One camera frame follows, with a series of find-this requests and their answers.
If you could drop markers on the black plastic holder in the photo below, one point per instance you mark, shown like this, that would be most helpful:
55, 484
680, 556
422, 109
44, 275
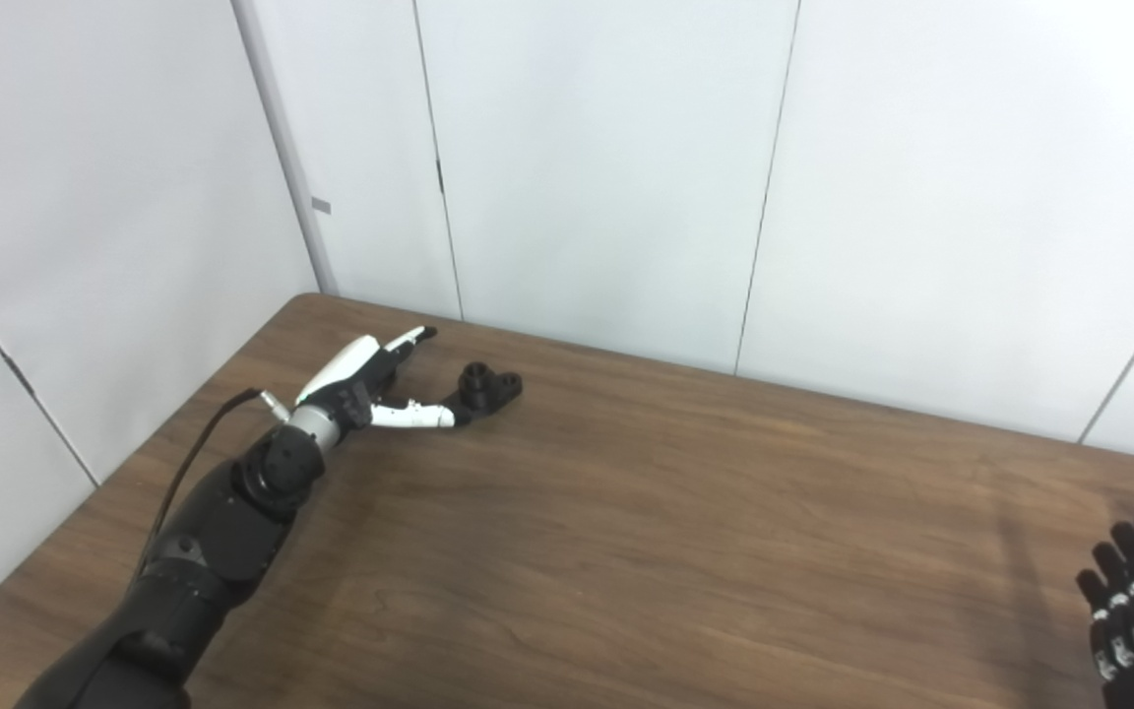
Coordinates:
488, 389

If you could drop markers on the grey wall corner post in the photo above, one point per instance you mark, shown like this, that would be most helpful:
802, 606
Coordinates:
286, 158

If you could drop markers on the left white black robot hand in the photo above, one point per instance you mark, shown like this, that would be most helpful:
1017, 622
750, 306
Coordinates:
346, 364

